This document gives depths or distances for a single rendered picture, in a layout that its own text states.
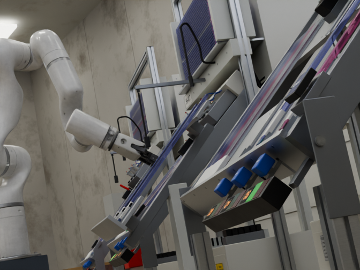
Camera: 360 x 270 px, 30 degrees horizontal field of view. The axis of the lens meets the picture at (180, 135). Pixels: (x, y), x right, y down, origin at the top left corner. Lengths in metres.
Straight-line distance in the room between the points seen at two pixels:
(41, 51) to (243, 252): 1.01
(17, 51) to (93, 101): 7.20
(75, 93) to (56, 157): 8.64
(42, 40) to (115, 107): 6.70
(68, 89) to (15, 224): 0.51
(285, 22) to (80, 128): 0.99
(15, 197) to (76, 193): 7.87
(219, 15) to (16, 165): 0.96
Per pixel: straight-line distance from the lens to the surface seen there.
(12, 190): 2.46
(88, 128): 2.22
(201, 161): 2.47
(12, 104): 2.48
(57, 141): 10.85
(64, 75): 2.31
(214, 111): 2.57
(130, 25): 8.72
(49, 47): 2.37
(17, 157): 2.50
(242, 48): 2.60
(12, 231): 2.43
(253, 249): 2.48
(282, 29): 2.73
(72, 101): 2.31
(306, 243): 2.55
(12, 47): 2.46
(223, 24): 2.64
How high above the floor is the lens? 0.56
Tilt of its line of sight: 11 degrees up
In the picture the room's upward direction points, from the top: 11 degrees counter-clockwise
